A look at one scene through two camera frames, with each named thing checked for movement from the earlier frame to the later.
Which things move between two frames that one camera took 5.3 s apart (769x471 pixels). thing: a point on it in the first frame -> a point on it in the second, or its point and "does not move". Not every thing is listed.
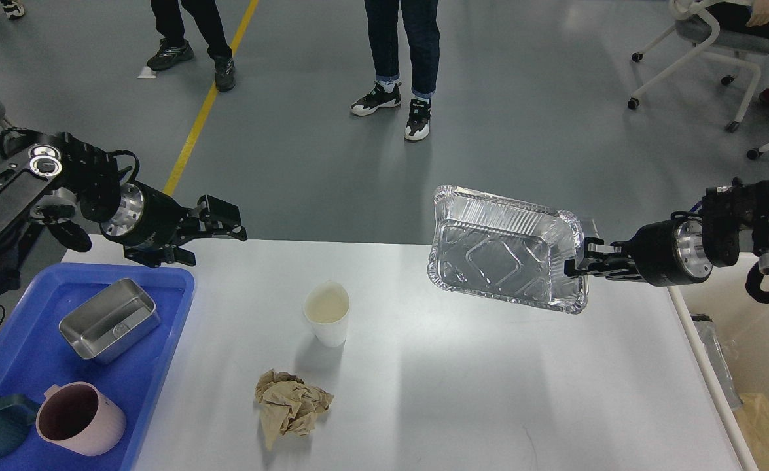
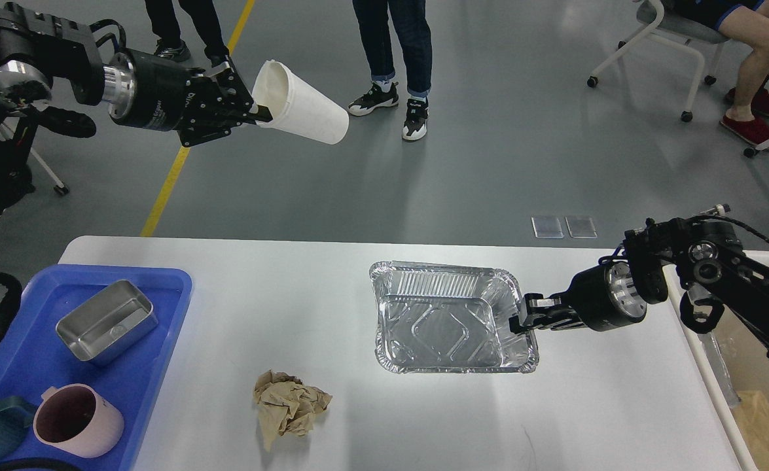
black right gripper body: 671,252 -> 607,297
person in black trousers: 173,48 does not move
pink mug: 76,416 does not move
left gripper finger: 218,216 -> 224,88
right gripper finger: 595,248 -> 536,301
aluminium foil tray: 489,246 -> 435,318
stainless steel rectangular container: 110,322 does not move
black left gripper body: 146,220 -> 143,89
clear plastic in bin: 706,330 does not move
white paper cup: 326,305 -> 296,106
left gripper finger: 154,253 -> 190,137
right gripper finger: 618,269 -> 552,324
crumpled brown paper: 288,405 does not move
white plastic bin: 762,341 does not move
